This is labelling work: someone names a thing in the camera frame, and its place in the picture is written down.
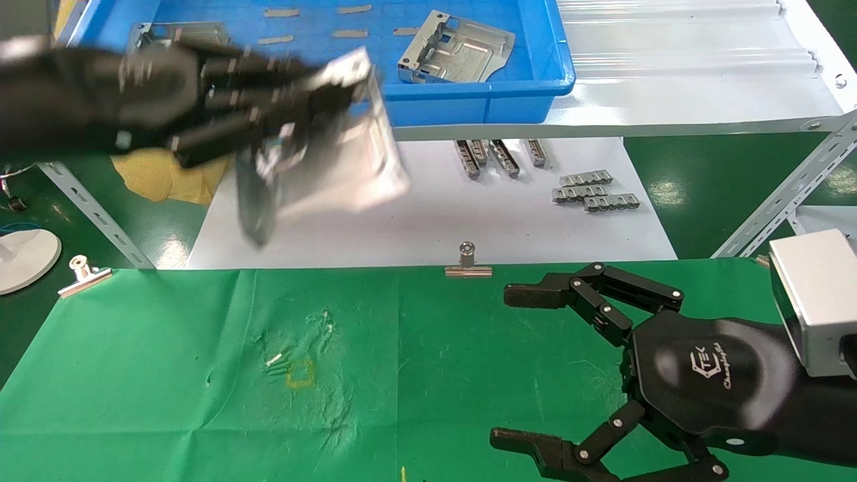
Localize grey slotted angle leg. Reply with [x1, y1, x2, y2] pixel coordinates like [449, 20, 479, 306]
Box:
[711, 114, 857, 260]
[37, 161, 158, 270]

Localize white round disc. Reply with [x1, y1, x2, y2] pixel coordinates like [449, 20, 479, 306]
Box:
[0, 228, 62, 295]

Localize white floor board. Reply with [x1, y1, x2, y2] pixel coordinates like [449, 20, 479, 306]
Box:
[186, 137, 679, 270]

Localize blue plastic bin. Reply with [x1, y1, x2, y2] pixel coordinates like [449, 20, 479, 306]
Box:
[74, 0, 576, 128]

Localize silver binder clip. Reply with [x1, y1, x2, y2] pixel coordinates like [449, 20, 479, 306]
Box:
[58, 255, 113, 298]
[445, 242, 493, 278]

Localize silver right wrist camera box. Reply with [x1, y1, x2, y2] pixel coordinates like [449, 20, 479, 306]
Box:
[769, 229, 857, 379]

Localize white corrugated shelf board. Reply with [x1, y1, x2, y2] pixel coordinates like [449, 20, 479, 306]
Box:
[395, 0, 857, 143]

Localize sheet metal bracket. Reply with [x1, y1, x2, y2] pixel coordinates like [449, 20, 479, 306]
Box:
[397, 10, 517, 84]
[234, 47, 410, 247]

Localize green table cloth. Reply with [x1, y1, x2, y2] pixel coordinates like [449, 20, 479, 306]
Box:
[0, 258, 857, 482]

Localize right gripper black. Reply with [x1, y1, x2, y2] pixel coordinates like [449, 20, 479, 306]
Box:
[490, 262, 802, 482]

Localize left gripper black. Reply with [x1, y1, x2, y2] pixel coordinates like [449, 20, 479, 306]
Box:
[64, 42, 366, 169]

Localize metal bracket with notched edge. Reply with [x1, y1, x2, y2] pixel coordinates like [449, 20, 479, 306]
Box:
[127, 21, 232, 54]

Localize yellow cloth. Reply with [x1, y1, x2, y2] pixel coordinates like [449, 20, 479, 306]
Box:
[110, 147, 235, 204]

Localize tangled white cables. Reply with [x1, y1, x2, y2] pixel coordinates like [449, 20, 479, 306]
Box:
[0, 167, 27, 212]

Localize white panel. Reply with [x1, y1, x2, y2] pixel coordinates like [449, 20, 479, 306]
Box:
[790, 205, 857, 236]

